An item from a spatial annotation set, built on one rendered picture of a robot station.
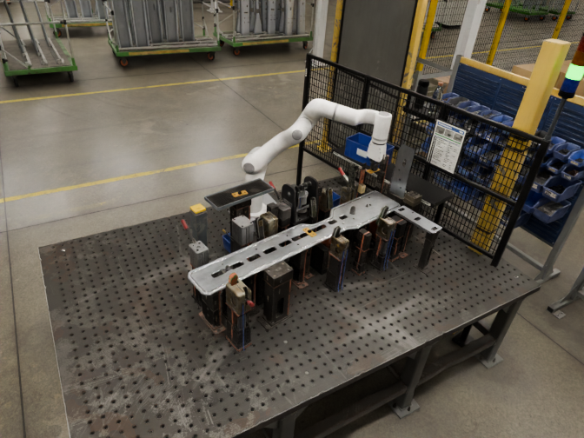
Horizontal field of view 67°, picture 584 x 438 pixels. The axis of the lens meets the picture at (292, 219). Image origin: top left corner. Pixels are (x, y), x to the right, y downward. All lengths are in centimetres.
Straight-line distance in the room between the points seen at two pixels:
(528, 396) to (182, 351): 221
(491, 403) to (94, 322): 238
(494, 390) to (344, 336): 130
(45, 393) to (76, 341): 82
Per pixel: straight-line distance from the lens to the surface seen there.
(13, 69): 804
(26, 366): 336
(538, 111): 272
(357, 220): 258
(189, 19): 937
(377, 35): 469
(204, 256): 222
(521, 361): 357
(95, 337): 239
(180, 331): 232
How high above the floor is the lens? 243
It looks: 34 degrees down
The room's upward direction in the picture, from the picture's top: 4 degrees clockwise
